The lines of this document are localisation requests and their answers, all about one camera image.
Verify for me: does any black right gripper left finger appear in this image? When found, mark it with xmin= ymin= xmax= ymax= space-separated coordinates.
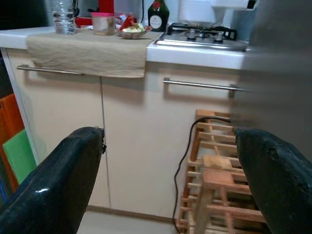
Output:
xmin=0 ymin=126 xmax=107 ymax=234

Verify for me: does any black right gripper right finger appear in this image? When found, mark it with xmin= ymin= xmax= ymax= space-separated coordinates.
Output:
xmin=234 ymin=127 xmax=312 ymax=234

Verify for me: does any stainless steel fridge door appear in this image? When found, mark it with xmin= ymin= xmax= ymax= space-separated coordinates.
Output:
xmin=230 ymin=0 xmax=312 ymax=134

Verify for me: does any green plastic board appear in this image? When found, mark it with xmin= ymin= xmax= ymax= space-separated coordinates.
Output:
xmin=2 ymin=128 xmax=38 ymax=185

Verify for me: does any wooden slatted rack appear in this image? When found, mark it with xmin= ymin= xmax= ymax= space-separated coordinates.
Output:
xmin=175 ymin=108 xmax=272 ymax=234

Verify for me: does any beige cabinet door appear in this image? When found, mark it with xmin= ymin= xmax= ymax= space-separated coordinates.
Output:
xmin=4 ymin=48 xmax=112 ymax=209
xmin=100 ymin=62 xmax=240 ymax=221

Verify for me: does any orange plastic crate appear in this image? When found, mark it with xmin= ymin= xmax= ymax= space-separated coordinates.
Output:
xmin=0 ymin=93 xmax=25 ymax=191

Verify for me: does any beige cloth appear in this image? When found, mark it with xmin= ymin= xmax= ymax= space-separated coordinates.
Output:
xmin=26 ymin=30 xmax=163 ymax=79

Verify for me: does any white kitchen counter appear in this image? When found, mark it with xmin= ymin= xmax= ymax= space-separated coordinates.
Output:
xmin=0 ymin=25 xmax=246 ymax=71

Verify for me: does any steel gas stove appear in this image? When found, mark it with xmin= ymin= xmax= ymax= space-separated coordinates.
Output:
xmin=155 ymin=22 xmax=250 ymax=52

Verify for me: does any clear plastic water bottle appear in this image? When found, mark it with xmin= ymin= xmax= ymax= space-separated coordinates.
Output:
xmin=50 ymin=0 xmax=78 ymax=35

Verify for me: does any pink lidded plastic container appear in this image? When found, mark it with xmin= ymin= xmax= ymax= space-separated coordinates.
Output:
xmin=91 ymin=12 xmax=116 ymax=37

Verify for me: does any metal bowl with food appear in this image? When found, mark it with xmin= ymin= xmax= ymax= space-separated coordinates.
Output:
xmin=117 ymin=22 xmax=154 ymax=40

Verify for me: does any black appliance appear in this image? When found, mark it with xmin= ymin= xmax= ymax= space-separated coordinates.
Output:
xmin=0 ymin=0 xmax=50 ymax=31

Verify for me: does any red snack packet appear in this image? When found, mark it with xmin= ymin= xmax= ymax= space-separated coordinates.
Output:
xmin=119 ymin=14 xmax=137 ymax=30

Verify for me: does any red kitchen appliance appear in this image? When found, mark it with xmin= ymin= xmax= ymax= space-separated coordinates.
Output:
xmin=75 ymin=0 xmax=116 ymax=28

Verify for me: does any dark labelled glass bottle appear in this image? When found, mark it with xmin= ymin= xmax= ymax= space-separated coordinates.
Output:
xmin=147 ymin=0 xmax=169 ymax=33

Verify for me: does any black power cable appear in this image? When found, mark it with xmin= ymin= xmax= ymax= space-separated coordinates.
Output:
xmin=171 ymin=116 xmax=232 ymax=234

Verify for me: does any steel bar cabinet handle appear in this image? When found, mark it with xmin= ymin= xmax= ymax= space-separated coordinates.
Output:
xmin=16 ymin=64 xmax=85 ymax=77
xmin=162 ymin=77 xmax=247 ymax=93

